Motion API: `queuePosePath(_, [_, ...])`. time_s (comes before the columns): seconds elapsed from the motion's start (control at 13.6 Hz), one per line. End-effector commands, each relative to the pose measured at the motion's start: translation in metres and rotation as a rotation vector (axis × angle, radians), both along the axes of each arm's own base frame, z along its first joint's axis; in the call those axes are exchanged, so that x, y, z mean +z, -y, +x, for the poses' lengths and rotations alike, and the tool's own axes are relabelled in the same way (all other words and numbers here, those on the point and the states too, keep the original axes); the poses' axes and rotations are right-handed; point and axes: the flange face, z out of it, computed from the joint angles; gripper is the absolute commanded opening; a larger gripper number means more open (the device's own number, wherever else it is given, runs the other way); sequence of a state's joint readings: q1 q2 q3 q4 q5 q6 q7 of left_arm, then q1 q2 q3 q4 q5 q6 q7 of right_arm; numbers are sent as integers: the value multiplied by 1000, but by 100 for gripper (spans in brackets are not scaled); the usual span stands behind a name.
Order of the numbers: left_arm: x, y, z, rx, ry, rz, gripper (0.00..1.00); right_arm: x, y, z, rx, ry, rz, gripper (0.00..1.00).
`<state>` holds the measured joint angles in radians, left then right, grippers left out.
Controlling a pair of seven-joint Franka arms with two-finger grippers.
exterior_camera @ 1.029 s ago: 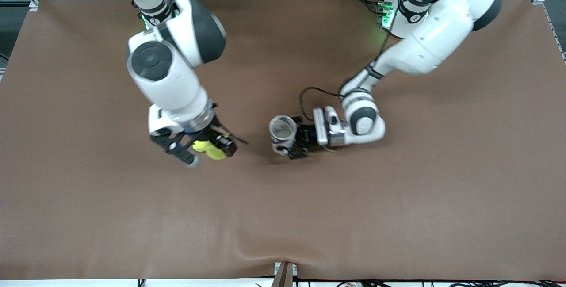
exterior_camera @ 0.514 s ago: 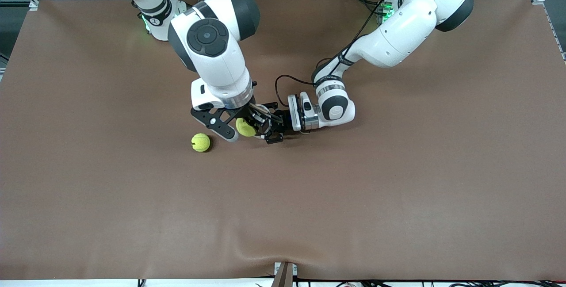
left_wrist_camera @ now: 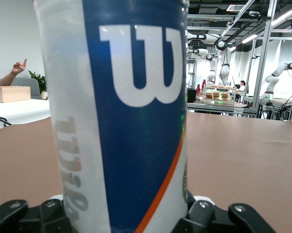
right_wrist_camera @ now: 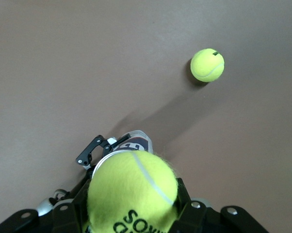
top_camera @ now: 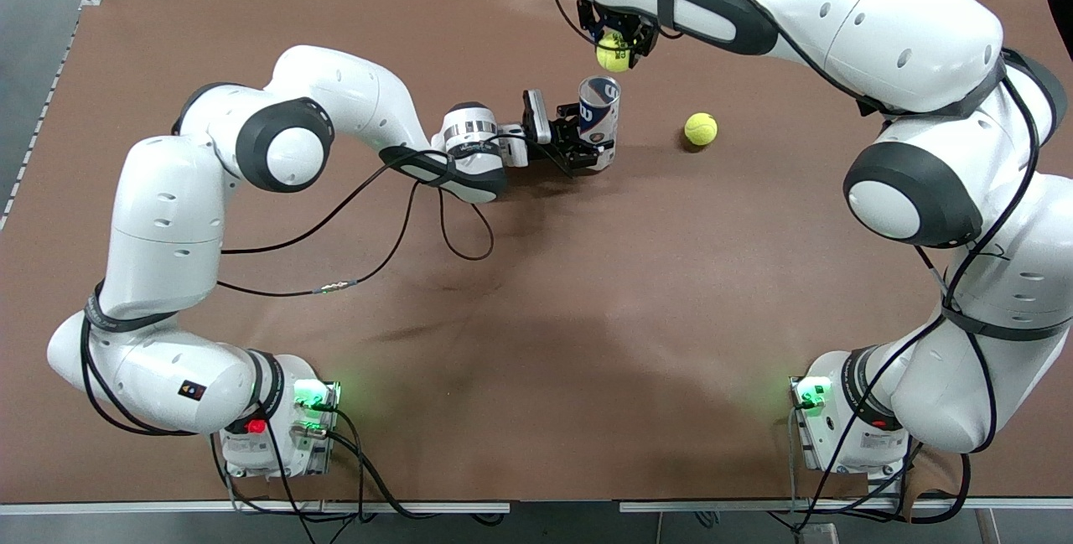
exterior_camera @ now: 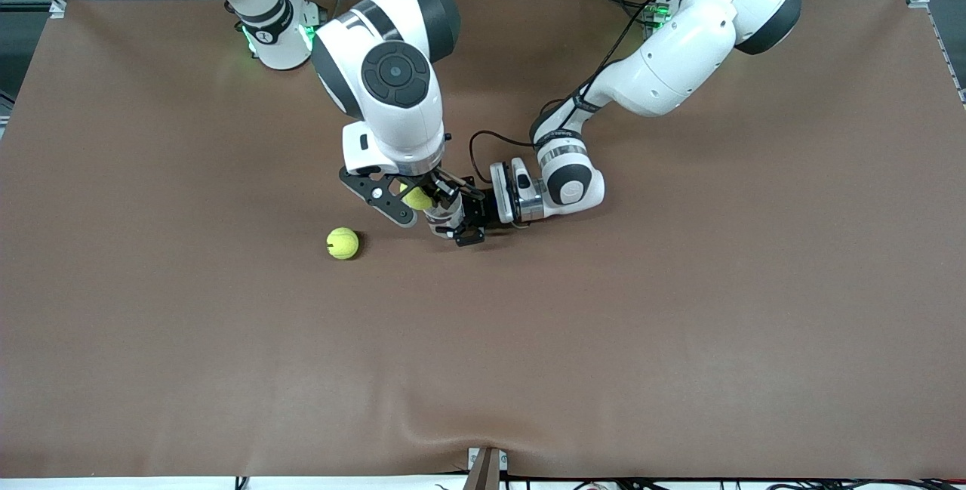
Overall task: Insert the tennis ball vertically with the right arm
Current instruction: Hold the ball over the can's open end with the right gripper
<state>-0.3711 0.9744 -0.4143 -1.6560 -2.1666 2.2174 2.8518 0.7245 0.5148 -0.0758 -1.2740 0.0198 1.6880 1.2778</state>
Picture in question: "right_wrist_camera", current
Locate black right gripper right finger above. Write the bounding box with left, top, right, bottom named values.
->
left=171, top=178, right=269, bottom=233

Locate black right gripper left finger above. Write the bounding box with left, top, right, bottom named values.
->
left=0, top=179, right=91, bottom=233

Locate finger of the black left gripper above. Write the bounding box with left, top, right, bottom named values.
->
left=75, top=135, right=131, bottom=171

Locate yellow tennis ball small print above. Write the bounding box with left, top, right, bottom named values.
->
left=190, top=48, right=225, bottom=83

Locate yellow tennis ball large print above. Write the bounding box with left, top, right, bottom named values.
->
left=82, top=150, right=179, bottom=233

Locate clear Wilson tennis ball can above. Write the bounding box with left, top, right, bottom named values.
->
left=92, top=130, right=153, bottom=175

